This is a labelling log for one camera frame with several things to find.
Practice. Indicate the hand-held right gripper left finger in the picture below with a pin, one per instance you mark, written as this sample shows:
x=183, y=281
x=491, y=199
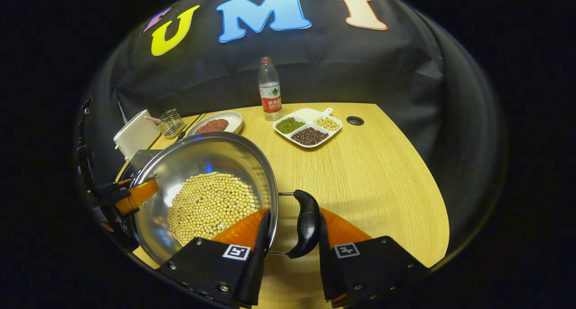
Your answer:
x=257, y=264

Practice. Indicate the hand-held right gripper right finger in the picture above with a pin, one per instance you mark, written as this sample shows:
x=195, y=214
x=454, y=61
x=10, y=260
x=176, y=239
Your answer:
x=326, y=255

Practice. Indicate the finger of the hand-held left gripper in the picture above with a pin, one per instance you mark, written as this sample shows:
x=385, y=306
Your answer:
x=137, y=196

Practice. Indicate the black induction cooktop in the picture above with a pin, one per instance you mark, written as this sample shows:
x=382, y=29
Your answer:
x=139, y=158

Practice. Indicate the white plastic box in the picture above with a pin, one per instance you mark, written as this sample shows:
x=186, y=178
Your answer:
x=135, y=136

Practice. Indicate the pile of yellow soybeans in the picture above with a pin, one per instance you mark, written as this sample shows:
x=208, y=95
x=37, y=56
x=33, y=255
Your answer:
x=207, y=205

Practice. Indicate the pink striped stick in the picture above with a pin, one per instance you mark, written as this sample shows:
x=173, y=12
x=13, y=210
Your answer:
x=152, y=118

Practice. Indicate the brown meat slice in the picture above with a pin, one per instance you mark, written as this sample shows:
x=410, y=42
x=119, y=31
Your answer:
x=204, y=129
x=219, y=123

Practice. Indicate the pile of dark red beans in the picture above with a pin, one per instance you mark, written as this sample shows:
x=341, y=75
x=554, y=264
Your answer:
x=309, y=136

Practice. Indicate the white round plate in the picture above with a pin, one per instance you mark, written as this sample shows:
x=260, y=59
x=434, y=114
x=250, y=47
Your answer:
x=234, y=120

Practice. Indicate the small pile of pale beans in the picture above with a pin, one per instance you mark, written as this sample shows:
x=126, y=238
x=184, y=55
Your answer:
x=327, y=123

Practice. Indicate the pile of green mung beans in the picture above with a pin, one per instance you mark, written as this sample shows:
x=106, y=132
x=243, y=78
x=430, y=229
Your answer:
x=289, y=125

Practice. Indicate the white divided dish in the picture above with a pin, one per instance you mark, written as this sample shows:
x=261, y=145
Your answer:
x=308, y=115

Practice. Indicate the clear water bottle red label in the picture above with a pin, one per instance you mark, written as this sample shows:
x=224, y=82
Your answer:
x=270, y=93

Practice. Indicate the black backdrop cloth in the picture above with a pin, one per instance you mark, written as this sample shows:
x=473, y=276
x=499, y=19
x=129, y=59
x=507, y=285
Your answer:
x=360, y=75

